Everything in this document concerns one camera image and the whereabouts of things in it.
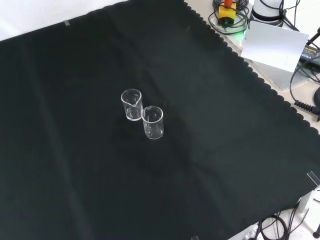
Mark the clear glass beaker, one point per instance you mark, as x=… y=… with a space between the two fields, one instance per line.
x=131 y=110
x=153 y=127

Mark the black bench cloth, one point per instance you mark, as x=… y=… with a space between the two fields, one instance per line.
x=75 y=130

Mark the clear tape piece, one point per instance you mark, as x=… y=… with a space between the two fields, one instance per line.
x=67 y=23
x=195 y=237
x=314 y=178

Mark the grey metal plate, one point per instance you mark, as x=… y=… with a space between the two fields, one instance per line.
x=277 y=76

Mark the yellow stop button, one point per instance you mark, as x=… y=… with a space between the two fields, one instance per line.
x=227 y=13

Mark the black power supply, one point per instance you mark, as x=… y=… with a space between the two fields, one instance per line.
x=311 y=53

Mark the grey bench frame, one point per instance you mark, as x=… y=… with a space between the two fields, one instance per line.
x=307 y=200

